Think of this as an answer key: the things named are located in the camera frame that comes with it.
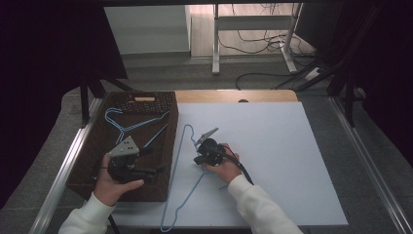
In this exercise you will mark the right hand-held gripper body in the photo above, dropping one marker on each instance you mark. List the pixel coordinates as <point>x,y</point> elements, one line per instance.
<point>212,152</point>

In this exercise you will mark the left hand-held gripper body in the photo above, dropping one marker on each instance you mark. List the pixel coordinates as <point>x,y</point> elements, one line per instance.
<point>125,149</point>

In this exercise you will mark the brown woven basket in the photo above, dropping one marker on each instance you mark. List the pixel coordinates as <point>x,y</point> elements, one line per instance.
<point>159,182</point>

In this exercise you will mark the person's right hand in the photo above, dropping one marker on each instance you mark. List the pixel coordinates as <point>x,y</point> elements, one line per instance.
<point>230,169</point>

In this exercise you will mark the person's left hand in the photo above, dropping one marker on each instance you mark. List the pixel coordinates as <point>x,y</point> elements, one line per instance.
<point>107,191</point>

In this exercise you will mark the black metal stand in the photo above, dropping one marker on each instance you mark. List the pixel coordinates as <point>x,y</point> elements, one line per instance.
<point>85,100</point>

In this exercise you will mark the white table mat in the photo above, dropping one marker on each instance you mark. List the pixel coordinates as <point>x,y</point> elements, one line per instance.
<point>276,162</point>

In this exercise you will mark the dark curtain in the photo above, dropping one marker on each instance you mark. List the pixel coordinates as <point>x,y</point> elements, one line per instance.
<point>383,65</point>
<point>48,65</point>

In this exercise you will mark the white cabinet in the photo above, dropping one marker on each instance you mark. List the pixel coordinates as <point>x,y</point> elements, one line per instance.
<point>146,29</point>

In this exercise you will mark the white power strip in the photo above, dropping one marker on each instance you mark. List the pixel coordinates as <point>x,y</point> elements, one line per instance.
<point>313,73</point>

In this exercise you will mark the aluminium frame rail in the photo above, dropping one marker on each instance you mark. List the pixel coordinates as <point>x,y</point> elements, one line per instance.
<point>367,152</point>
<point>61,175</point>

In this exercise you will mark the white metal desk frame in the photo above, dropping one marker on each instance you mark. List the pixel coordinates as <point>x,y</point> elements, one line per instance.
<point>253,22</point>

